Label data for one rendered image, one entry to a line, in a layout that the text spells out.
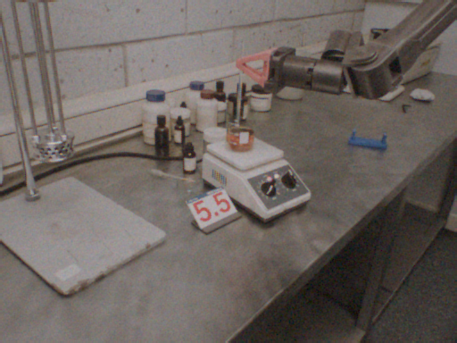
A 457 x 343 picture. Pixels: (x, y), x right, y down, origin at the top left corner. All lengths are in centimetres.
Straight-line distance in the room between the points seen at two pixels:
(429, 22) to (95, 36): 72
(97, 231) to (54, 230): 7
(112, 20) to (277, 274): 74
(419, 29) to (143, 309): 61
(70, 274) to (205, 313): 21
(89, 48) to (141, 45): 15
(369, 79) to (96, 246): 52
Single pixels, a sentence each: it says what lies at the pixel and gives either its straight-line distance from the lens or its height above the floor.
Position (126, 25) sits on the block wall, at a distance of 117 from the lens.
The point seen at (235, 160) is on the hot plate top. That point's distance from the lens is 83.
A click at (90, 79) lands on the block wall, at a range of 112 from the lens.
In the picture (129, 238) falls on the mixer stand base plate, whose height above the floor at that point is 76.
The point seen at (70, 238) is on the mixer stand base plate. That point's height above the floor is 76.
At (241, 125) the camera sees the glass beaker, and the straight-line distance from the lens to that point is 83.
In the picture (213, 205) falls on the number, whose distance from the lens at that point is 80.
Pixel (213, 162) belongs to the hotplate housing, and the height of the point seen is 82.
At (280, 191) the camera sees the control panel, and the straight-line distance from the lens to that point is 83.
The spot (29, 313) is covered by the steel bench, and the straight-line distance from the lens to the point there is 67.
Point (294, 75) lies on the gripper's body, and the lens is 78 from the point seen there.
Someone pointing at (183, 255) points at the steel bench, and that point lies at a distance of 72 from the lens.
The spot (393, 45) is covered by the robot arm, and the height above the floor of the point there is 108.
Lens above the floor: 120
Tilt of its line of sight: 28 degrees down
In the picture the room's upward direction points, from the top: 3 degrees clockwise
